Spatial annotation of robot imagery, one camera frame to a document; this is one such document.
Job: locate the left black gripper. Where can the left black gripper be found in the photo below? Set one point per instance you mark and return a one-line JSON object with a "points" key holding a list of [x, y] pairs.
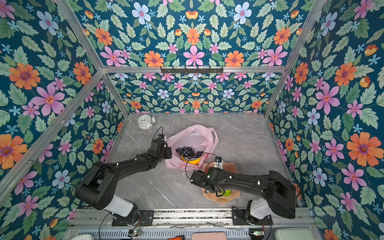
{"points": [[168, 150]]}

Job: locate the fake green apple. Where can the fake green apple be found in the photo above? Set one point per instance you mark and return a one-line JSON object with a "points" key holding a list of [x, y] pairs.
{"points": [[226, 193]]}

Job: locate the pink wavy bowl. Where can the pink wavy bowl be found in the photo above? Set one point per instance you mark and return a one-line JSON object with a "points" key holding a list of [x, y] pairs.
{"points": [[230, 167]]}

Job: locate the pink plastic bag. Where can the pink plastic bag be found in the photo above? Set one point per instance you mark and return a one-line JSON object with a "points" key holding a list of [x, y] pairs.
{"points": [[200, 138]]}

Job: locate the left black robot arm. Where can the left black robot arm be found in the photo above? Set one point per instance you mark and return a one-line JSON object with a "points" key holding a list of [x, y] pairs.
{"points": [[98, 187]]}

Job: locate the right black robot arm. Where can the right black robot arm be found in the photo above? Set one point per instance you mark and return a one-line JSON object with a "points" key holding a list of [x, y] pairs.
{"points": [[277, 195]]}

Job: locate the fake yellow banana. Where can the fake yellow banana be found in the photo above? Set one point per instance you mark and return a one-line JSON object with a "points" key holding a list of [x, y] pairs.
{"points": [[191, 161]]}

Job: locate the fake purple grapes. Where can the fake purple grapes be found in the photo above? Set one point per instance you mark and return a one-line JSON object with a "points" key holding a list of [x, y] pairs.
{"points": [[189, 153]]}

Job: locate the white alarm clock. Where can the white alarm clock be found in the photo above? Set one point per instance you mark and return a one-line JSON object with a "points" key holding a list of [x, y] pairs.
{"points": [[146, 122]]}

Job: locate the pink box at bottom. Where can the pink box at bottom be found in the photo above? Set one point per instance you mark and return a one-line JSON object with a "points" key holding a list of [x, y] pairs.
{"points": [[209, 236]]}

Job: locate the pale green box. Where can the pale green box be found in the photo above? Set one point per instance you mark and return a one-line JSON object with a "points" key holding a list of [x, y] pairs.
{"points": [[294, 234]]}

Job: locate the white object bottom left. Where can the white object bottom left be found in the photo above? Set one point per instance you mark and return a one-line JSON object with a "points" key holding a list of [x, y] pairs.
{"points": [[83, 237]]}

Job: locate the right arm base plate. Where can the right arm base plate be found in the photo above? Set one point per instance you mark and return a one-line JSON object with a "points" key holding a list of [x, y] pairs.
{"points": [[240, 218]]}

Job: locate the orange tool handle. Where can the orange tool handle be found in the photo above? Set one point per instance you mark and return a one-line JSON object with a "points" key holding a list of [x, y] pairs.
{"points": [[181, 237]]}

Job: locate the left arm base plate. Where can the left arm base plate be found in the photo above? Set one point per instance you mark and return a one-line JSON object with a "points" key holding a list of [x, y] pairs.
{"points": [[135, 218]]}

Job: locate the black hook rail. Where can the black hook rail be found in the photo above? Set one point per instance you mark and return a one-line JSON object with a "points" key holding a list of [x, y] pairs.
{"points": [[191, 70]]}

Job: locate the aluminium mounting rail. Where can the aluminium mounting rail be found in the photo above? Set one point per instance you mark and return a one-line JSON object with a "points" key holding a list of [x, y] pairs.
{"points": [[190, 218]]}

